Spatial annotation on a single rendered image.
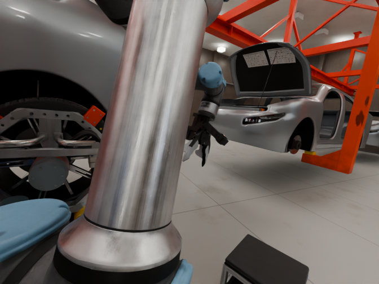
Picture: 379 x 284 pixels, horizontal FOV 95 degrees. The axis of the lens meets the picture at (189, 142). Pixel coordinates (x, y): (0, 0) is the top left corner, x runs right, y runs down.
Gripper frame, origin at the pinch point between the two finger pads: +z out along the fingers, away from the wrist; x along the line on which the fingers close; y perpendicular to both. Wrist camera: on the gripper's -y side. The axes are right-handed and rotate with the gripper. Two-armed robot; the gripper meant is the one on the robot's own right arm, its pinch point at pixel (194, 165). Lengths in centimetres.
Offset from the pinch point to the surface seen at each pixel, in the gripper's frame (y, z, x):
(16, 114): 71, 4, 37
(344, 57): -87, -936, -1273
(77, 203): 62, 41, 2
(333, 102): -92, -661, -1368
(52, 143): 67, 12, 22
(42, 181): 53, 27, 25
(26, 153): 51, 16, 34
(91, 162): 40.3, 12.9, 15.3
